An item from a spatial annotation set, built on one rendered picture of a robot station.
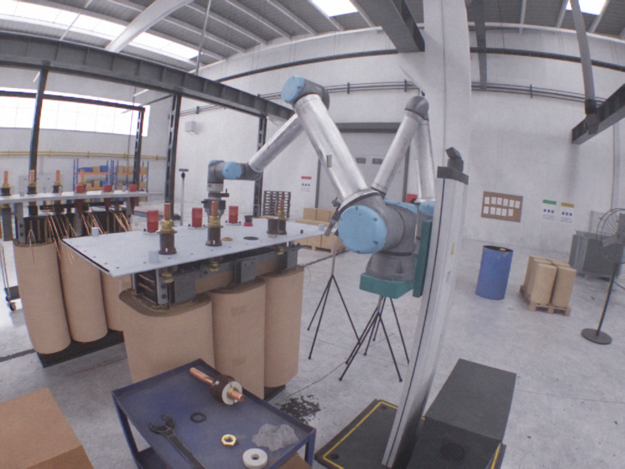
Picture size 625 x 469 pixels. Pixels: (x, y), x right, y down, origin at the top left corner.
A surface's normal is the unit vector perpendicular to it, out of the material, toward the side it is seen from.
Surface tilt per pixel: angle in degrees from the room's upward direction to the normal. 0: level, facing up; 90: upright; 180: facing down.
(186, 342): 90
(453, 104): 90
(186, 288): 90
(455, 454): 90
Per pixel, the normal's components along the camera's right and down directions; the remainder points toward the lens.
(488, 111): -0.51, 0.10
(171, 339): 0.56, 0.17
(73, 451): 0.86, 0.14
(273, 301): 0.20, 0.17
